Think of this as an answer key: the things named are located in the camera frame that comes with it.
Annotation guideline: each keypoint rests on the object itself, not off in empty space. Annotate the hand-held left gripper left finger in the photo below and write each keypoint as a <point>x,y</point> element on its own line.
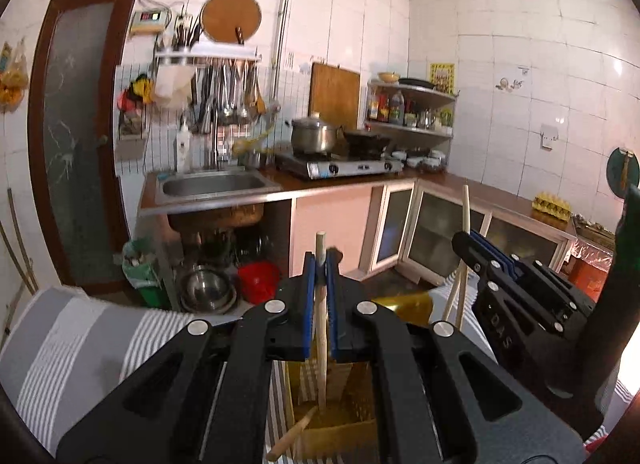
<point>310,304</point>

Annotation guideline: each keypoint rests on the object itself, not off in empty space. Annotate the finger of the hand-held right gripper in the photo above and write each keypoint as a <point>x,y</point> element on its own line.
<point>480,259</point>
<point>530,276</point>

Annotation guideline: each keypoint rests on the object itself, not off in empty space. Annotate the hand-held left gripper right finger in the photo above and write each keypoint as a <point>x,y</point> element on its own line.
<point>334,324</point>

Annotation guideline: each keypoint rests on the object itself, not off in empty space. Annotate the yellow perforated utensil holder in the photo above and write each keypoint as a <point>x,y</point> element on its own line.
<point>345,424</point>

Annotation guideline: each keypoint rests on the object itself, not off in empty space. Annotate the row of hanging kitchen utensils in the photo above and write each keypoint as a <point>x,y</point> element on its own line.
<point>230,94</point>

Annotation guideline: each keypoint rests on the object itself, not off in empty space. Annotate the red plastic basin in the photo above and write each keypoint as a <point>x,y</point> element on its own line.
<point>257,281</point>

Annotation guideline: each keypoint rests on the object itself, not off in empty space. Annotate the red cabinet with plastic cover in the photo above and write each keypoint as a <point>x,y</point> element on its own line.
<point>587,264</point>

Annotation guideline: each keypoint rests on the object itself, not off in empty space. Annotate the yellow egg carton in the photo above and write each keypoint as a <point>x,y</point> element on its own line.
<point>550,205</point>

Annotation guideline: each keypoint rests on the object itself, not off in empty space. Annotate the kitchen counter with cabinets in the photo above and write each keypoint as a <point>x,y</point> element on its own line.
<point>340,224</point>

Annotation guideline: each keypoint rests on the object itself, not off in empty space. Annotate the stack of steel basins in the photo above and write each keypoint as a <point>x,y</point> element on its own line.
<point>207,289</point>

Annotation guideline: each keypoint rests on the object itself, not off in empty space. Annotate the stack of white bowls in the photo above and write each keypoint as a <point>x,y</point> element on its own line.
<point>417,160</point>

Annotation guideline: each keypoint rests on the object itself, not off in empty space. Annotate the steel gas stove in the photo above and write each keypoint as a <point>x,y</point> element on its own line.
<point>340,166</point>

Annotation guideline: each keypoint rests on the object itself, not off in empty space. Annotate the steel corner shelf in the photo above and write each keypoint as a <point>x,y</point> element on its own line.
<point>415,128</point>

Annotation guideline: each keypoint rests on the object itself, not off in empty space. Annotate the steel sink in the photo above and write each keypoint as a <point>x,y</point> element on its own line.
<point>215,185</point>

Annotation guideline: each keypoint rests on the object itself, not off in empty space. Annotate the black wok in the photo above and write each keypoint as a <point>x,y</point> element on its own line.
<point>367,140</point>

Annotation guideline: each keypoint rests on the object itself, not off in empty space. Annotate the green trash bin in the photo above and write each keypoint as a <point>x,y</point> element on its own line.
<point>145,279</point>

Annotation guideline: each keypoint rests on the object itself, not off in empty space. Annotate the steel pot with lid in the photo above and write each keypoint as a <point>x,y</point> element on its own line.
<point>315,136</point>

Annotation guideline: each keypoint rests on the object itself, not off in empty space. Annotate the corner shelf with bottles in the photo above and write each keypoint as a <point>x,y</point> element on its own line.
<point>397,109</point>

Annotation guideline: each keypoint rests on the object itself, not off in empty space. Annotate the steel faucet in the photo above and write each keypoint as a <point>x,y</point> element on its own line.
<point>216,144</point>

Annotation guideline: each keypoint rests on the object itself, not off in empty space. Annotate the black pan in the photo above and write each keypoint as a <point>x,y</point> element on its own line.
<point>416,82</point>

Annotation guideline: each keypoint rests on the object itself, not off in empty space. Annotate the white soap bottle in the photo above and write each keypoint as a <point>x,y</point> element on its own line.
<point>183,146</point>

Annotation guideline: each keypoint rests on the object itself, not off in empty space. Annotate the beige bowl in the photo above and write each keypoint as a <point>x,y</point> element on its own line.
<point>388,77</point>

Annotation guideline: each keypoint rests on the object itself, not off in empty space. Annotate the rectangular wooden cutting board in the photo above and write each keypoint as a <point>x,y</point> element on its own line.
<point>334,94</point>

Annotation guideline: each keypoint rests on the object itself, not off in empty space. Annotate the grey striped tablecloth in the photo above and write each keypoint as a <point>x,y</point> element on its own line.
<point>75,344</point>

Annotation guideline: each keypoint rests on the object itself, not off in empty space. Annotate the white hanging cloth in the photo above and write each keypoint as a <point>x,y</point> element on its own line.
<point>172,84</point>

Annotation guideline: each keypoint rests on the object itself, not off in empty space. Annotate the colourful hanging bags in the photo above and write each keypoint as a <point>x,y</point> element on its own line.
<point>135,91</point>

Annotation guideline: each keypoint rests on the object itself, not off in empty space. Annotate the brown door with frosted glass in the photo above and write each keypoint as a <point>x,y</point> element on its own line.
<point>75,144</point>

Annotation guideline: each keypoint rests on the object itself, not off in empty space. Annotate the wooden stick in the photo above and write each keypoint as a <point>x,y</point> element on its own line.
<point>10,254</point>
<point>20,244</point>

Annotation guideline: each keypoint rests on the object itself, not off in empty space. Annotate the round wooden cutting board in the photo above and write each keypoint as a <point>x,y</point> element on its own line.
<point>230,16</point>

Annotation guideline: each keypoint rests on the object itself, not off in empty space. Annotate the yellow-green meter box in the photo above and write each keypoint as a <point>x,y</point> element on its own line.
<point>147,21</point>

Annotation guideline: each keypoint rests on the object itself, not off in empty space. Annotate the plastic bag of yellow fruit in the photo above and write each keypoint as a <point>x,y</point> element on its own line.
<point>12,79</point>

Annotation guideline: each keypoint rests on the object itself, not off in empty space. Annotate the white wall socket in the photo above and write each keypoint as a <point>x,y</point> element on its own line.
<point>550,136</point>

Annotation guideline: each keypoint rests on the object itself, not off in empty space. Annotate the yellow wall poster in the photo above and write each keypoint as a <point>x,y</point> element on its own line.
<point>441,78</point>

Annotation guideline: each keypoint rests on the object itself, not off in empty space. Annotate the steel wall rack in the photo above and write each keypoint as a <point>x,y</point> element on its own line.
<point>207,54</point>

